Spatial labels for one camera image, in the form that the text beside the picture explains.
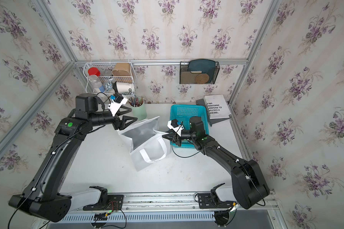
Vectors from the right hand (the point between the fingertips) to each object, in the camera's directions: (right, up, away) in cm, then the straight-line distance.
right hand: (166, 134), depth 75 cm
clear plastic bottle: (-44, +31, +11) cm, 55 cm away
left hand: (-14, +11, -11) cm, 20 cm away
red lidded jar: (-48, +39, +16) cm, 64 cm away
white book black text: (+37, +17, +33) cm, 52 cm away
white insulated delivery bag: (-9, -5, -5) cm, 11 cm away
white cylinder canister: (-28, +29, +18) cm, 44 cm away
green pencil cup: (-21, +18, +22) cm, 35 cm away
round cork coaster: (+24, +36, +23) cm, 49 cm away
